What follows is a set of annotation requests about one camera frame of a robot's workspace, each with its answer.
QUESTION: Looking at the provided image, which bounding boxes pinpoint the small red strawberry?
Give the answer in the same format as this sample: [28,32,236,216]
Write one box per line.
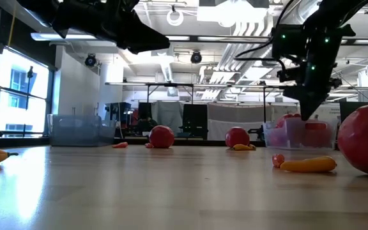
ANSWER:
[272,153,286,169]

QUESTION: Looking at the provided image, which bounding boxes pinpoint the black light stand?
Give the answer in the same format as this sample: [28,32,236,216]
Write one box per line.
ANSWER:
[22,65,35,137]

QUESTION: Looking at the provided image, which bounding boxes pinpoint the dark equipment cart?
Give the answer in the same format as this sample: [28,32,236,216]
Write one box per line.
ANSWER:
[104,102,132,126]

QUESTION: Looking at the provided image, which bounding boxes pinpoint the yellow cable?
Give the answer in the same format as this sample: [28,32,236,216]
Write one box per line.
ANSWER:
[7,8,17,47]

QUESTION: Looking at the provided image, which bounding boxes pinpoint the white ring lamp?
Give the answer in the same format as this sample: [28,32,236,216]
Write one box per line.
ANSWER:
[166,8,185,27]

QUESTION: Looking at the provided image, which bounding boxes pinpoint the black metal frame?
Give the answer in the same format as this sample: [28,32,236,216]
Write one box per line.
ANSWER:
[105,82,312,135]

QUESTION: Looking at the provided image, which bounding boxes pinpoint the red tomato with green calyx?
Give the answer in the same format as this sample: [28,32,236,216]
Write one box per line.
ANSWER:
[148,125,176,150]

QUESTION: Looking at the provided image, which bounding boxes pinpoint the white sheet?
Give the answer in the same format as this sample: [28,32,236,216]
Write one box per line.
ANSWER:
[206,102,273,141]

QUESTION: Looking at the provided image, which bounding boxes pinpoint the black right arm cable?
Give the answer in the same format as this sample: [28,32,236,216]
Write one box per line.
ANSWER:
[234,0,296,76]

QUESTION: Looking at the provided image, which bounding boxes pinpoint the clear bluish plastic bin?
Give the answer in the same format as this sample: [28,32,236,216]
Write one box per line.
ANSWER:
[47,114,118,148]

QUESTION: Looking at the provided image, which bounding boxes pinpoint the clear plastic bin with handle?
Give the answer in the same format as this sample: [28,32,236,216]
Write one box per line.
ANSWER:
[263,117,339,151]

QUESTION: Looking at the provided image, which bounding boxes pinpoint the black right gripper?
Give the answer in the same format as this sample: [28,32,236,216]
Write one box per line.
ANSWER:
[277,23,358,122]

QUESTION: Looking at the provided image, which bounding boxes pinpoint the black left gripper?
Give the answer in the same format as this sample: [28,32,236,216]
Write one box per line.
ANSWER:
[52,0,171,56]

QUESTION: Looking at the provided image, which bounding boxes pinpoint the black ceiling spotlight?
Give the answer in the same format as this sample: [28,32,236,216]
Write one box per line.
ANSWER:
[190,50,203,65]
[84,53,97,67]

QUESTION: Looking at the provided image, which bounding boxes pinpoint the person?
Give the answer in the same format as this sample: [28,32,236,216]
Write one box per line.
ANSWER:
[135,115,158,135]

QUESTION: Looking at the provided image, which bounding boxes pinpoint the white ceiling pipes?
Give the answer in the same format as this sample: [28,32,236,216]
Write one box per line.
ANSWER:
[217,12,275,72]

